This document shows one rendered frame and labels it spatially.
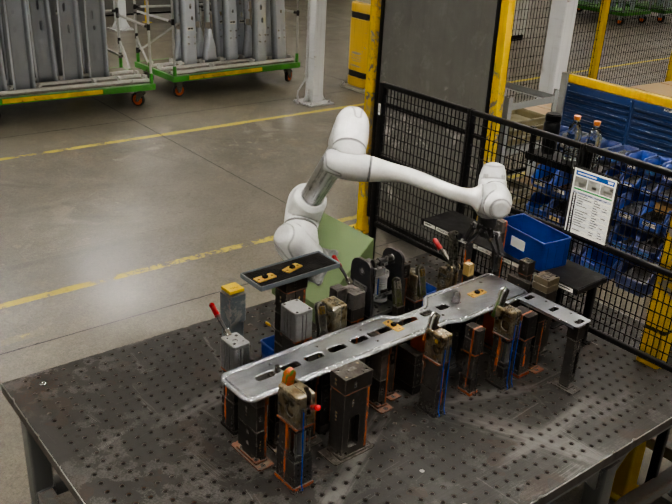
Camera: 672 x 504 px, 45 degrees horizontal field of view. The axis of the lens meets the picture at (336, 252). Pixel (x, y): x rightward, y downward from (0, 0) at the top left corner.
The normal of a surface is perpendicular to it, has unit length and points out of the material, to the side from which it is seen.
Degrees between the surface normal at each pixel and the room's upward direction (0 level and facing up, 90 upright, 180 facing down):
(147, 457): 0
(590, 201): 90
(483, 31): 90
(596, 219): 90
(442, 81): 92
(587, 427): 0
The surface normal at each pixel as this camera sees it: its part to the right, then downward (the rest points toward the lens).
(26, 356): 0.05, -0.91
